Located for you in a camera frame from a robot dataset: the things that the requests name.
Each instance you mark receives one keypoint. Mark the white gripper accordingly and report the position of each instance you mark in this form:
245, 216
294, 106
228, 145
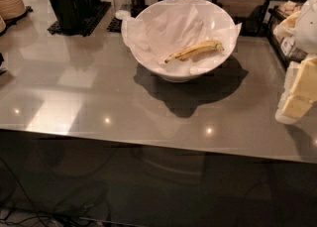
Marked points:
307, 29

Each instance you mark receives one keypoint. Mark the white paper liner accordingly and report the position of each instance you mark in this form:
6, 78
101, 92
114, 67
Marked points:
165, 32

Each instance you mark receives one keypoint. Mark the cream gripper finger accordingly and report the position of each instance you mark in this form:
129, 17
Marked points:
291, 109

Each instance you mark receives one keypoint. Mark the black condiment packet rack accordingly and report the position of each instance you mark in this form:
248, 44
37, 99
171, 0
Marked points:
280, 34

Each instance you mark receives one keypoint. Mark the white bowl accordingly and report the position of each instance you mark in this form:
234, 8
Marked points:
185, 39

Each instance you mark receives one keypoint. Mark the small black mat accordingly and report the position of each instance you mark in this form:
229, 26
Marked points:
115, 25

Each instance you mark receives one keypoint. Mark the black rubber mat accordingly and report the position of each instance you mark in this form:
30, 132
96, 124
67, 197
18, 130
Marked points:
87, 25

